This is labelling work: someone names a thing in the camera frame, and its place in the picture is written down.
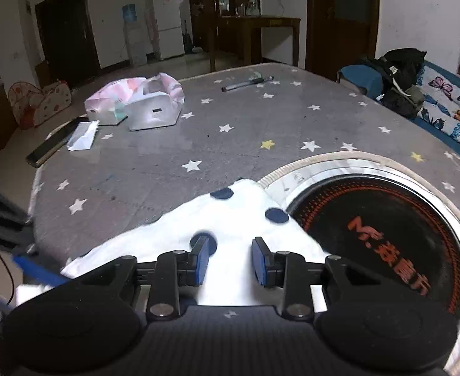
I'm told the white navy polka dot garment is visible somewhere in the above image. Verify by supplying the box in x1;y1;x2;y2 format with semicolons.
62;179;328;306

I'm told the black phone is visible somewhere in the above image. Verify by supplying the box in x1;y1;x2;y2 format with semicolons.
25;116;89;168

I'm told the round induction cooktop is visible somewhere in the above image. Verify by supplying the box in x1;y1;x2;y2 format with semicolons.
258;151;460;375

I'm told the white paper packet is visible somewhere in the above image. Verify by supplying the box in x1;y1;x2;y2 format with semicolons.
67;121;99;151

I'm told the red polka dot play tent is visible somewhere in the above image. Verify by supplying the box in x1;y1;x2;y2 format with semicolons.
7;81;72;130

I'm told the grey star pattern mat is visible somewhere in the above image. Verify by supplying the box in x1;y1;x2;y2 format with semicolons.
30;64;460;261

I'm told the pink white storage bag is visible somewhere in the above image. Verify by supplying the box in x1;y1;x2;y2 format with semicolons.
83;71;186;127

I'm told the white box bag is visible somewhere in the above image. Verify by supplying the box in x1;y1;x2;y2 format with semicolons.
125;78;185;132

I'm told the black silver pen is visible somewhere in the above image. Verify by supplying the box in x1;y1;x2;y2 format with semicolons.
222;76;274;92

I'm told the blue sofa cover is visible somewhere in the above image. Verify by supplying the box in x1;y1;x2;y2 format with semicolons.
338;64;449;138

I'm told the butterfly print pillow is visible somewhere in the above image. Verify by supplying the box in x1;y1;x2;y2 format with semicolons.
417;61;460;144

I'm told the black bag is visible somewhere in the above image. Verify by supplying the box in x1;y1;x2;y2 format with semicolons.
361;48;426;120

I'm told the water dispenser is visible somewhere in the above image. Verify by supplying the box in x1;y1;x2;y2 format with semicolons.
122;3;147;67

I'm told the dark wooden table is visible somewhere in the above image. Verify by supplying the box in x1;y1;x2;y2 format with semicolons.
208;15;301;72

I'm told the white refrigerator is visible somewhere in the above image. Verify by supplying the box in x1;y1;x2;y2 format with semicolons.
152;0;184;60

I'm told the dark wooden door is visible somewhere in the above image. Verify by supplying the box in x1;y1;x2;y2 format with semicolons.
305;0;379;80

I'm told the black cable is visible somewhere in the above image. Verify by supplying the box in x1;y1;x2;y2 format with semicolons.
0;248;17;307

